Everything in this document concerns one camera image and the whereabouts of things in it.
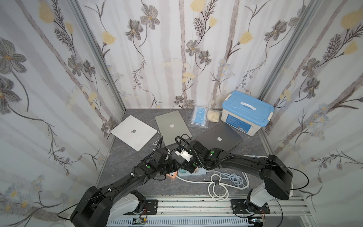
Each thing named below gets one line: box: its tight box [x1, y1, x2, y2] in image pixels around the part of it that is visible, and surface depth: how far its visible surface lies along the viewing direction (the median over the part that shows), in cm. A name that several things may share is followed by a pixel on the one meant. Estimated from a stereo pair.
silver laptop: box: [154, 110, 193, 147], surface depth 110 cm
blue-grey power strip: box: [177, 167, 207, 177], surface depth 86 cm
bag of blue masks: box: [188, 105, 209, 129], surface depth 117 cm
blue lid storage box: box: [220, 90, 275, 137], surface depth 101 cm
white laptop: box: [110, 114, 158, 152], surface depth 107 cm
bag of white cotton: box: [207, 109, 220, 123], surface depth 116 cm
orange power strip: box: [165, 171, 178, 179], surface depth 84 cm
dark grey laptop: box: [195, 121, 244, 152], surface depth 107 cm
